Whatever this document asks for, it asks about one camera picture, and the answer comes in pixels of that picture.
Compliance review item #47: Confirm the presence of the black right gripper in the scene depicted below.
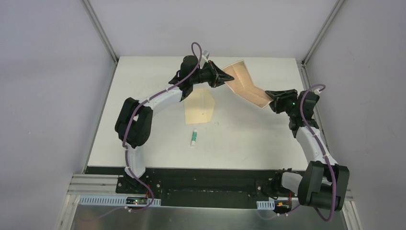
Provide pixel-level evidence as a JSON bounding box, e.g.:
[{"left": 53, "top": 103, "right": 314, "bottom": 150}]
[{"left": 265, "top": 89, "right": 299, "bottom": 117}]

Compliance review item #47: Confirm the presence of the cream paper envelope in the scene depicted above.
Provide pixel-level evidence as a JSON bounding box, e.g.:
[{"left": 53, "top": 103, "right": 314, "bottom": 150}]
[{"left": 183, "top": 88, "right": 215, "bottom": 124}]

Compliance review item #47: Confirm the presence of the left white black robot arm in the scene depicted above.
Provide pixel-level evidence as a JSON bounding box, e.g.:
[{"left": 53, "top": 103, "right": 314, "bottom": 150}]
[{"left": 114, "top": 55, "right": 234, "bottom": 194}]

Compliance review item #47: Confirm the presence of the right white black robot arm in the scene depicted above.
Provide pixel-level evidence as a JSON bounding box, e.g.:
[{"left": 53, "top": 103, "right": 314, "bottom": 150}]
[{"left": 265, "top": 89, "right": 350, "bottom": 211}]

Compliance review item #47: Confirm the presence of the green white glue stick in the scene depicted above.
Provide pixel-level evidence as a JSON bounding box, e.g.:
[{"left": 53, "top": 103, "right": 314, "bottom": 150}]
[{"left": 191, "top": 129, "right": 198, "bottom": 147}]

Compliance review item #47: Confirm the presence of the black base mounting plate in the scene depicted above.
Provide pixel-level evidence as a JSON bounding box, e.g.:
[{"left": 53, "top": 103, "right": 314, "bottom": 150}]
[{"left": 115, "top": 167, "right": 304, "bottom": 209}]

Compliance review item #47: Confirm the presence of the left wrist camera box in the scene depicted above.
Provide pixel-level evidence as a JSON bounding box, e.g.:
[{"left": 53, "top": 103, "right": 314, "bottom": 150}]
[{"left": 202, "top": 50, "right": 210, "bottom": 62}]

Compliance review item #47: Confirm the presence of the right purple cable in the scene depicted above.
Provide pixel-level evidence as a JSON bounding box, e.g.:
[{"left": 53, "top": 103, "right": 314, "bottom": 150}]
[{"left": 257, "top": 84, "right": 337, "bottom": 222}]

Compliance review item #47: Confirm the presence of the purple cable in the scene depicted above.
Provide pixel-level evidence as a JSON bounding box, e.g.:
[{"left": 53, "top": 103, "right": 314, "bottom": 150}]
[
  {"left": 122, "top": 42, "right": 203, "bottom": 213},
  {"left": 257, "top": 84, "right": 337, "bottom": 222}
]

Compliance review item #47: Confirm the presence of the right white cable duct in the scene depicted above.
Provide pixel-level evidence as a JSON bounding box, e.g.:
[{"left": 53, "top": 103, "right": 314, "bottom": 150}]
[{"left": 256, "top": 200, "right": 275, "bottom": 210}]

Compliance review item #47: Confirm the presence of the white cable duct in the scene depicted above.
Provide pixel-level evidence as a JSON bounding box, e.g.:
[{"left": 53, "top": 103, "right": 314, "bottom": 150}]
[
  {"left": 79, "top": 195, "right": 161, "bottom": 207},
  {"left": 256, "top": 200, "right": 275, "bottom": 210}
]

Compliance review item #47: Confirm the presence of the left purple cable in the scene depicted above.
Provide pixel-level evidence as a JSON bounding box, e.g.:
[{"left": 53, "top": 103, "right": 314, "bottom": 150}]
[{"left": 122, "top": 42, "right": 203, "bottom": 213}]

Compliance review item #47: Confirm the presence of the left white cable duct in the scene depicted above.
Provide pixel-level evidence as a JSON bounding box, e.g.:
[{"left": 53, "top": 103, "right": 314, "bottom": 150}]
[{"left": 79, "top": 195, "right": 161, "bottom": 207}]

